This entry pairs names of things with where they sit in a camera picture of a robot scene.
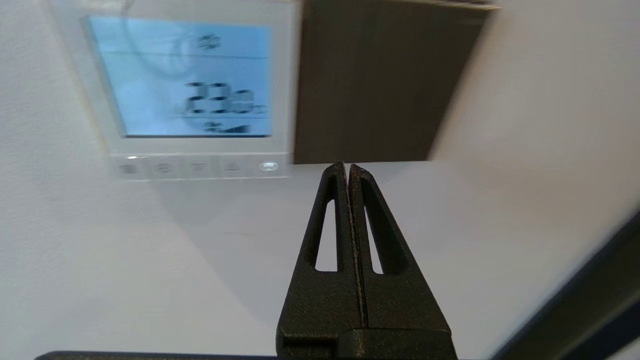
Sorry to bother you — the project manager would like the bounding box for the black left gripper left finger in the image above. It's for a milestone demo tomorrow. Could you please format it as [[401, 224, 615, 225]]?
[[276, 161, 368, 360]]

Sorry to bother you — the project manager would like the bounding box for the frosted glass panel dark frame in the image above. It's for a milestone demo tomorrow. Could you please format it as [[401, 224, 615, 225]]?
[[492, 210, 640, 360]]

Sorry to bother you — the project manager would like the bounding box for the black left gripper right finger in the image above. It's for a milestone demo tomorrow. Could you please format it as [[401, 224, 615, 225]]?
[[337, 164, 458, 360]]

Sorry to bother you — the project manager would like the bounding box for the dark grey wall switch panel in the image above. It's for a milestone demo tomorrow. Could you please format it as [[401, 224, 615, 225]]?
[[292, 0, 501, 165]]

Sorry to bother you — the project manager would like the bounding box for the white wall thermostat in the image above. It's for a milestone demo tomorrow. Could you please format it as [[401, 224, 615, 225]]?
[[47, 0, 303, 181]]

